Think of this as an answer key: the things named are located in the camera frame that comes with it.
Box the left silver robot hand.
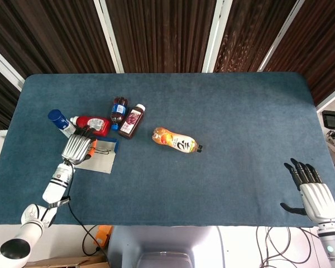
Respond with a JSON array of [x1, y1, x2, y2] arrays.
[[61, 125, 98, 165]]

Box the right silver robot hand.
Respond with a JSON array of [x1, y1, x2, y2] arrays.
[[280, 157, 335, 224]]

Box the eyeglasses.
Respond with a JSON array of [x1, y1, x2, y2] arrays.
[[92, 139, 114, 156]]

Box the blue cardboard box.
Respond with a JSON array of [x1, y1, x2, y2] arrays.
[[72, 133, 119, 174]]

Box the white robot base body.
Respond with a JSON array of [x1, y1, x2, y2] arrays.
[[107, 225, 226, 268]]

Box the brown cardboard box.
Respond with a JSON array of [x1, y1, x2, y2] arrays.
[[27, 254, 111, 268]]

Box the red ketchup squeeze bottle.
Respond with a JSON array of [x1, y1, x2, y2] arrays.
[[69, 115, 112, 137]]

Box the blue white spray can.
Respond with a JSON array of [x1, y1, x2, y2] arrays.
[[47, 109, 76, 137]]

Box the cola bottle with blue label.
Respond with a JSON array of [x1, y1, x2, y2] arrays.
[[109, 96, 129, 132]]

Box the dark red juice bottle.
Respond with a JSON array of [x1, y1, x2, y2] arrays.
[[117, 103, 146, 140]]

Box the black monitor device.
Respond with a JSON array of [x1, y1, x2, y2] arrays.
[[322, 110, 335, 129]]

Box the orange power strip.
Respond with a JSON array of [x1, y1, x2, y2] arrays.
[[94, 225, 113, 248]]

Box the orange tea drink bottle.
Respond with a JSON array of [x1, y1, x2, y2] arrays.
[[151, 127, 204, 155]]

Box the blue felt table cloth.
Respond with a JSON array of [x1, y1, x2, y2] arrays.
[[0, 72, 335, 227]]

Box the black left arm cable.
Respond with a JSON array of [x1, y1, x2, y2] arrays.
[[64, 163, 111, 268]]

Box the black cable bundle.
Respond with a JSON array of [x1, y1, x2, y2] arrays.
[[255, 226, 320, 268]]

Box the black looped floor cable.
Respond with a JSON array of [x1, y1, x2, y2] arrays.
[[82, 225, 101, 256]]

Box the white partition frame post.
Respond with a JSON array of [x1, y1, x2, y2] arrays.
[[202, 0, 237, 73], [93, 0, 125, 74], [258, 0, 307, 72], [315, 89, 335, 114], [0, 41, 26, 92]]

